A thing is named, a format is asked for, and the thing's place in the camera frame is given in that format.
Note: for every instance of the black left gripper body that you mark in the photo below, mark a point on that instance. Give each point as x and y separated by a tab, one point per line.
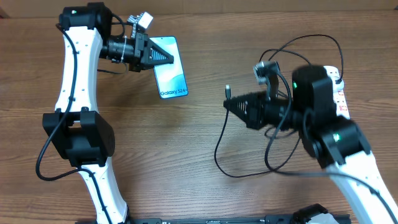
138	60

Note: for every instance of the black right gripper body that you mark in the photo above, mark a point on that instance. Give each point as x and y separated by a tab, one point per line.
262	112

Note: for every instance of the Samsung Galaxy smartphone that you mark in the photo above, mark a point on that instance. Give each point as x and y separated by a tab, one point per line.
170	77

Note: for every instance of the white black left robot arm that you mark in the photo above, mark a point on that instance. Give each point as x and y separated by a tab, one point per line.
75	127

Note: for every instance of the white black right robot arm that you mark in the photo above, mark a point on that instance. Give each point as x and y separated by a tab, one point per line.
327	133

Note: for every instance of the white charger plug adapter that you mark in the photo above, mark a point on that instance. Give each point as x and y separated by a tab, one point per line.
338	84

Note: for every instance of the white power strip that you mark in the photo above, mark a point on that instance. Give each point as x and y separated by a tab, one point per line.
338	93

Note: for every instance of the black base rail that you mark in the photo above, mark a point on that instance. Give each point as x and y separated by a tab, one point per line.
268	219

